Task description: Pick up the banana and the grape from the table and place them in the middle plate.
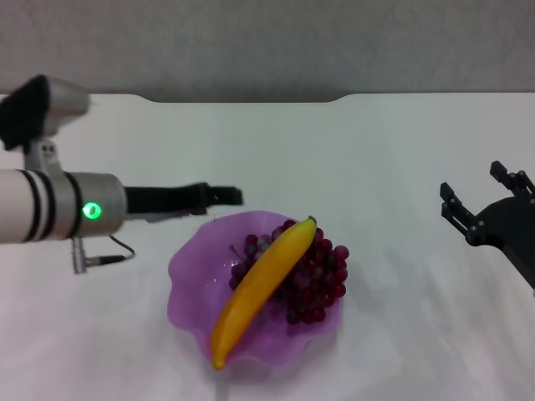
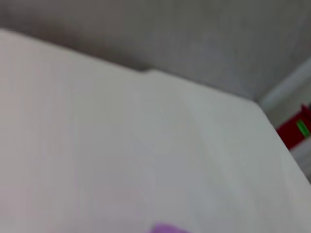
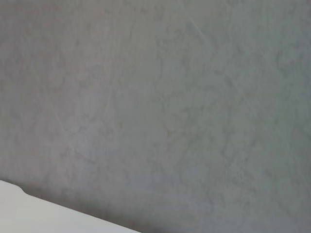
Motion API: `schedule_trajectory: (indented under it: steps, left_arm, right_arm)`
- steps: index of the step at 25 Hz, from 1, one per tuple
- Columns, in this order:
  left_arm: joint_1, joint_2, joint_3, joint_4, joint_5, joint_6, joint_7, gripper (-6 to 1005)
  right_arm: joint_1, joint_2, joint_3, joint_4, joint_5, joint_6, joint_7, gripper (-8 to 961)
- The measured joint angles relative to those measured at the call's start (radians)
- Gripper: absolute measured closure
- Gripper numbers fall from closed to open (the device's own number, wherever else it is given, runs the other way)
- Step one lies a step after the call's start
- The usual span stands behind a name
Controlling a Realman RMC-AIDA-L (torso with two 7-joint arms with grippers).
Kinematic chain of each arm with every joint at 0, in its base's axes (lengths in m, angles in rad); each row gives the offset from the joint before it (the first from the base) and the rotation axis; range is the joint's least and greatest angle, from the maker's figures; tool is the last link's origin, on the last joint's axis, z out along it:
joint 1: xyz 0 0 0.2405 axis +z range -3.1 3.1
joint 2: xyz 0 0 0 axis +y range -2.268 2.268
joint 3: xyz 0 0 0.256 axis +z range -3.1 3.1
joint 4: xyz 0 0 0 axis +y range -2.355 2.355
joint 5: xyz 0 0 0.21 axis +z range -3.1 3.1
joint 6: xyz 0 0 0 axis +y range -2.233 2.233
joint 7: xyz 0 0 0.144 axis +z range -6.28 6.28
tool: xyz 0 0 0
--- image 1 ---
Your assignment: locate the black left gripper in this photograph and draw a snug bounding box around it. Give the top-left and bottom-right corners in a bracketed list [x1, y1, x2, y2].
[124, 181, 245, 221]

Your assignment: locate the purple wavy plastic plate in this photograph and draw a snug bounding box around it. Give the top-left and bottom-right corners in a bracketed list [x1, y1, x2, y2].
[166, 210, 348, 369]

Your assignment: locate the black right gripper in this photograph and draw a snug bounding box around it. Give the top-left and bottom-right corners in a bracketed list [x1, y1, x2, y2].
[439, 160, 535, 298]

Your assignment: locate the yellow banana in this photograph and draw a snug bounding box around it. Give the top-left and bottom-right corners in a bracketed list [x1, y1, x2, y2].
[209, 215, 318, 372]

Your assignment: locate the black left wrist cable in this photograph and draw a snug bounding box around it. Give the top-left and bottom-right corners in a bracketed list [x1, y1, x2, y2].
[71, 234, 136, 276]

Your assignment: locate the dark red grape bunch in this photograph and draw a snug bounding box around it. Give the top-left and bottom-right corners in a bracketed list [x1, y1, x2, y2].
[228, 218, 350, 326]

